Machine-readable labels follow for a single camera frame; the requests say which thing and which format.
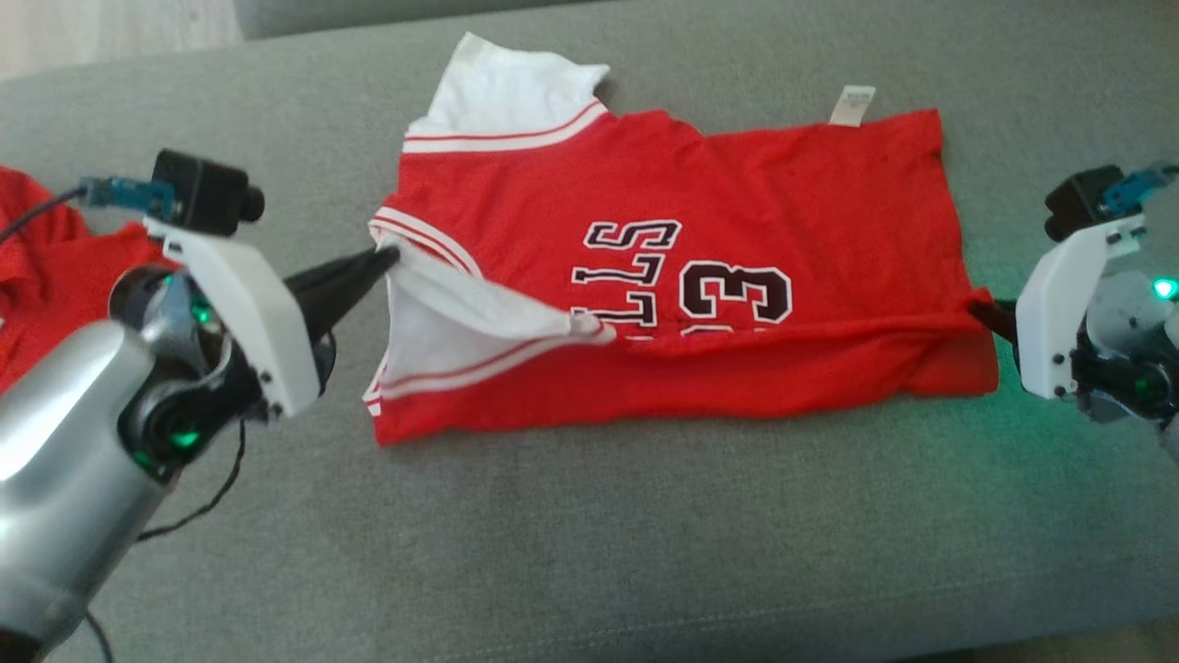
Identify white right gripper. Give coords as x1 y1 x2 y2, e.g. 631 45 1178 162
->
969 214 1148 401

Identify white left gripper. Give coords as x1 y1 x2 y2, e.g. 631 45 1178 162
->
143 216 403 420

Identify red basketball jersey white trim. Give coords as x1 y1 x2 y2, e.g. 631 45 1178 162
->
362 32 1000 448

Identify red shorts with white band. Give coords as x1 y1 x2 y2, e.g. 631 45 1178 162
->
0 166 176 392

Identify grey sofa seat cushion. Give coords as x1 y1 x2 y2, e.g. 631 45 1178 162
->
232 0 590 40

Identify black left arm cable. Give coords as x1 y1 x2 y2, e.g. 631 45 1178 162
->
0 175 250 663

